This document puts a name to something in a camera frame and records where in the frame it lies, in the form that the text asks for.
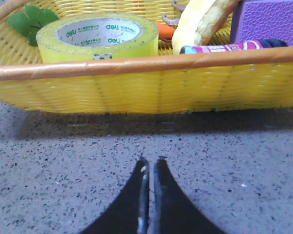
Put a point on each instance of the yellow woven basket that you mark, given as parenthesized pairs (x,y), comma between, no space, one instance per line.
(254,79)

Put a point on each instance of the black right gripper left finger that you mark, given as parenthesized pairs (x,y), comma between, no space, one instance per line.
(128,213)

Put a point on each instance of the yellow tape roll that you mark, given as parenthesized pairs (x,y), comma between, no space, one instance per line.
(98,36)

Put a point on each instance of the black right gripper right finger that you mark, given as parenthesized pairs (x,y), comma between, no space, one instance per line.
(175,213)

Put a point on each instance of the yellow peeled toy banana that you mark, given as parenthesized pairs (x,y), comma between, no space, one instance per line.
(199,21)

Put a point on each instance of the purple textured block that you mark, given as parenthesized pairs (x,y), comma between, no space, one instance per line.
(263,19)

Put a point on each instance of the brown metal hook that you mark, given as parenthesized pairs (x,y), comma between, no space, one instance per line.
(174,20)

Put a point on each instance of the orange toy carrot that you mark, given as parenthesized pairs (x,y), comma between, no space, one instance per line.
(29,22)

